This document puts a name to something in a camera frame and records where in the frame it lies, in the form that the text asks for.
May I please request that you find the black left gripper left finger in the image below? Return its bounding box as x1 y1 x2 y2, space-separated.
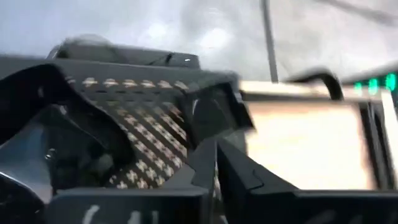
46 139 218 224

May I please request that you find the black round flower mini plate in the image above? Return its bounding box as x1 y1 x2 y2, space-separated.
0 63 135 206

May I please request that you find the black deep square mini plate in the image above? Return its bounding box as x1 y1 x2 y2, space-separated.
185 81 255 149

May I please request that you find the black perforated metal rack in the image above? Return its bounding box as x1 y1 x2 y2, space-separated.
0 54 256 190

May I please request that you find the black cable loop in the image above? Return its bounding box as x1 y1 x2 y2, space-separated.
284 68 345 101

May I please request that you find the small black square mini plate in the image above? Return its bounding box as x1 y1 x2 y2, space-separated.
124 51 200 70

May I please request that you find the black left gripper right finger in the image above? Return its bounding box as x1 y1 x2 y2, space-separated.
217 141 398 224

